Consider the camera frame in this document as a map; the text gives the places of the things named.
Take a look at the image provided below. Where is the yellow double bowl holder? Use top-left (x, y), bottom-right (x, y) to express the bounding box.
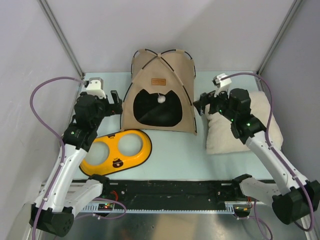
top-left (79, 129), bottom-right (153, 176)

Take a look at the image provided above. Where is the beige fabric pet tent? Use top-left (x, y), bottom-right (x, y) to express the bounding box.
top-left (120, 48), bottom-right (198, 137)

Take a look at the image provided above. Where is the black tent pole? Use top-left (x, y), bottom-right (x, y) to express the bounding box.
top-left (130, 48), bottom-right (197, 79)
top-left (131, 48), bottom-right (198, 133)

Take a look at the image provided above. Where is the black tent pole front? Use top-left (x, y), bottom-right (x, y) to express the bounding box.
top-left (131, 48), bottom-right (198, 133)

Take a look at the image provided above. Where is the black tent pole back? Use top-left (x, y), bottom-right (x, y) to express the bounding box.
top-left (130, 48), bottom-right (197, 79)

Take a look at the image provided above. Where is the white pompom toy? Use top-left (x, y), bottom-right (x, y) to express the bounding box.
top-left (157, 95), bottom-right (166, 104)

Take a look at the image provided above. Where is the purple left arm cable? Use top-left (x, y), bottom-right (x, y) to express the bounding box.
top-left (29, 76), bottom-right (127, 240)

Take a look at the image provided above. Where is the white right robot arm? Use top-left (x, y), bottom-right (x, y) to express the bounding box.
top-left (193, 88), bottom-right (320, 225)

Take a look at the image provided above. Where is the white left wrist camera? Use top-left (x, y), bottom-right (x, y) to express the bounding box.
top-left (84, 77), bottom-right (107, 99)

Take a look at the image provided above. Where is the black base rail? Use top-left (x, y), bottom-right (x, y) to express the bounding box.
top-left (100, 180), bottom-right (244, 212)

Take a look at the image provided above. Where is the aluminium frame post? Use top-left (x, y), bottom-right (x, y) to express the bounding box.
top-left (256, 0), bottom-right (305, 75)
top-left (37, 0), bottom-right (85, 78)

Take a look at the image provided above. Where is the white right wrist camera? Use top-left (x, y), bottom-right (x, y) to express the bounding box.
top-left (212, 73), bottom-right (232, 97)

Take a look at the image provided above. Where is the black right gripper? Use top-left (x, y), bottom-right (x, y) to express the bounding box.
top-left (193, 85), bottom-right (237, 122)

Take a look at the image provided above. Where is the cream fluffy cushion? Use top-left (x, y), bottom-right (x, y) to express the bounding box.
top-left (205, 91), bottom-right (284, 155)

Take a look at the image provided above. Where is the right aluminium frame post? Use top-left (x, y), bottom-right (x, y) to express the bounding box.
top-left (256, 0), bottom-right (305, 75)

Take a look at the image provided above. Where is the left aluminium frame post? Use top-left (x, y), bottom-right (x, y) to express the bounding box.
top-left (37, 0), bottom-right (85, 78)

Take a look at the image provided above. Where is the small circuit board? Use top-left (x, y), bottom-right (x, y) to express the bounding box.
top-left (98, 203), bottom-right (115, 211)

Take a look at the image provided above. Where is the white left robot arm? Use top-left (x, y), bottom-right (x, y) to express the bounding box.
top-left (29, 90), bottom-right (123, 237)

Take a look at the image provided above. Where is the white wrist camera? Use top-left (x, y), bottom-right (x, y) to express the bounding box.
top-left (84, 77), bottom-right (107, 99)
top-left (212, 73), bottom-right (232, 97)

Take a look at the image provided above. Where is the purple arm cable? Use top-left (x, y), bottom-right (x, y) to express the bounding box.
top-left (221, 72), bottom-right (316, 240)
top-left (29, 76), bottom-right (127, 240)

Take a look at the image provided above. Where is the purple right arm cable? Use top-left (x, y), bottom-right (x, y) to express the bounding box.
top-left (221, 72), bottom-right (316, 240)

